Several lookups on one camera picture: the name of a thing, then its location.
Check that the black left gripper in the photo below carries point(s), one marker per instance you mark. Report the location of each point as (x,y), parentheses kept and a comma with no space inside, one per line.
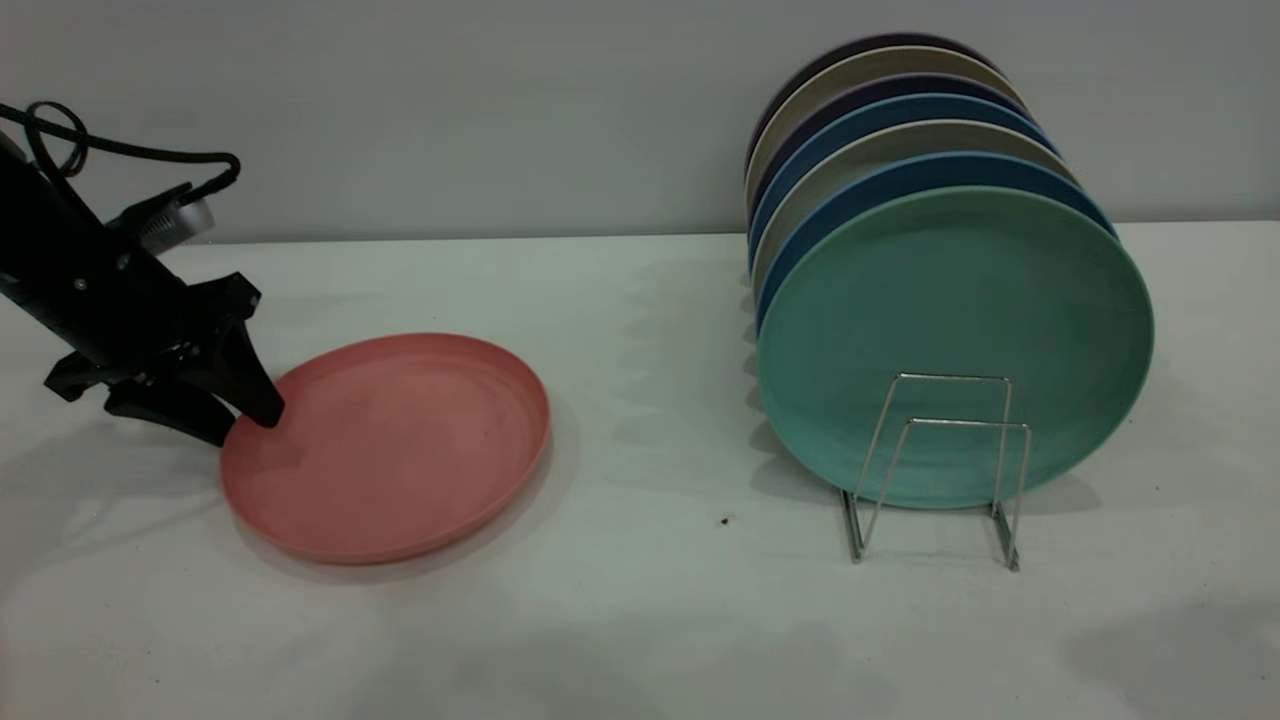
(100,300)

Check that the pink round plate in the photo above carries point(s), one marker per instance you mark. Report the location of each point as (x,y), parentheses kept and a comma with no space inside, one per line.
(390,450)

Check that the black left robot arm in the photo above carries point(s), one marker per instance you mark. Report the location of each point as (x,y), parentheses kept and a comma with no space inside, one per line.
(8,175)

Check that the green round plate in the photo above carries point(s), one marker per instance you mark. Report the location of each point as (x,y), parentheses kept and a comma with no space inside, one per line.
(950,300)

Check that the beige round plate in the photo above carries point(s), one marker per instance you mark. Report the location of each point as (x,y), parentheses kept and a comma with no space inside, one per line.
(920,135)
(880,60)

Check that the blue round plate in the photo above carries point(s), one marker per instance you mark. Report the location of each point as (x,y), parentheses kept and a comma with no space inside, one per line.
(920,106)
(940,168)

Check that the dark purple round plate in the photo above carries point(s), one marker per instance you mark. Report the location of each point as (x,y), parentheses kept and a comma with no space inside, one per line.
(920,83)
(890,40)

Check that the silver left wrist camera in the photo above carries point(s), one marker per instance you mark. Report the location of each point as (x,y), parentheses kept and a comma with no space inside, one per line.
(180,220)

